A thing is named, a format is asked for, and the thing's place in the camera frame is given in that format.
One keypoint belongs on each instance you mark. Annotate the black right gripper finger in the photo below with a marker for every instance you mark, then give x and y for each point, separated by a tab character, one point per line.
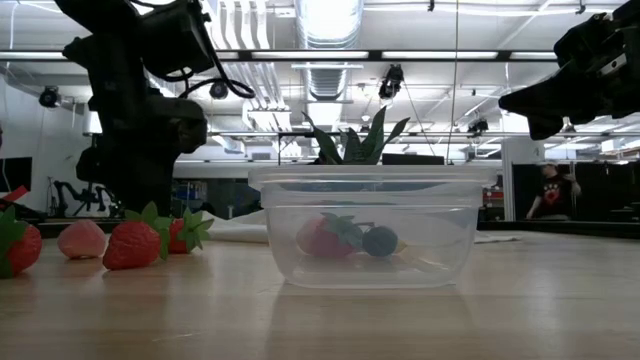
540	100
541	129

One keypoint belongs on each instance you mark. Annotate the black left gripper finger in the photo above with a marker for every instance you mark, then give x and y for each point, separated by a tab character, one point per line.
122	182
157	187

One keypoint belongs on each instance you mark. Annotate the red toy strawberry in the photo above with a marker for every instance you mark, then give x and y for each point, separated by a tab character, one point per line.
25	250
177	240
132	247
322	242

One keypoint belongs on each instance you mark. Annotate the pink toy strawberry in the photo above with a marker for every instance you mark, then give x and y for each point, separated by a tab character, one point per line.
81	240

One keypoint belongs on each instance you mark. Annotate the dark toy blueberry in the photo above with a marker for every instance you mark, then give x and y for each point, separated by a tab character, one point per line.
380	241

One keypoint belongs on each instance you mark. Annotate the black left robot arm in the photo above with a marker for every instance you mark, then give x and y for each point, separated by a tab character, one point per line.
95	20

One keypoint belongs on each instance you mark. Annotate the black background robot arm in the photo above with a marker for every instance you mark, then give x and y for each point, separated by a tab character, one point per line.
87	197

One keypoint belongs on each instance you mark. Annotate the clear plastic tupperware container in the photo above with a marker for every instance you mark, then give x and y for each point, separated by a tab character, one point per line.
450	250

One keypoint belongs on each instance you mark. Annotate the black ceiling spotlight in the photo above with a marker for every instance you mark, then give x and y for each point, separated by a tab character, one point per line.
50	96
218	89
477	125
392	80

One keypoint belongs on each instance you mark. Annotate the person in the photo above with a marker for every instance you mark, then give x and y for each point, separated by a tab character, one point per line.
552	195

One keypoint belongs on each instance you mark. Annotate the black partition panels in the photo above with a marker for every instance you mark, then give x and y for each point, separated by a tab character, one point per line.
600	190

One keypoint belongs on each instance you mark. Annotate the white crumpled cloth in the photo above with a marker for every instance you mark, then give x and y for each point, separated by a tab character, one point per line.
240	231

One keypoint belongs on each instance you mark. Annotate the red plastic piece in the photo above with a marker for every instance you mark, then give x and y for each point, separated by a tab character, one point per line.
17	193

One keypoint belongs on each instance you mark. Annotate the black background monitor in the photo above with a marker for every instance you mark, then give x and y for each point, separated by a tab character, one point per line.
420	159

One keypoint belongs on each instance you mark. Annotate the black overhead light bar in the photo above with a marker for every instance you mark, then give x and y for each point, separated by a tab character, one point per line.
235	55

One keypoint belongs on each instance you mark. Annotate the green plant in white pot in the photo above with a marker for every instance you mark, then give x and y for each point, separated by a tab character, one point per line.
372	145

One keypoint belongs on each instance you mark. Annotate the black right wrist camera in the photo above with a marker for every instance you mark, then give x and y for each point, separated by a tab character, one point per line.
585	42

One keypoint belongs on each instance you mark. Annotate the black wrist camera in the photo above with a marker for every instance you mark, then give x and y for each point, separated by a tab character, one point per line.
585	42
175	40

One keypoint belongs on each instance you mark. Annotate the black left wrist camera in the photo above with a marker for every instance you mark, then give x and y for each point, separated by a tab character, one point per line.
175	40

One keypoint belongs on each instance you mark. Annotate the black wall monitor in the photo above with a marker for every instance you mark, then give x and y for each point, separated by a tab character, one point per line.
17	175

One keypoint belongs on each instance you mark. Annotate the silver ventilation duct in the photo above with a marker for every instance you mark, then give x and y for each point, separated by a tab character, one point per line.
327	30

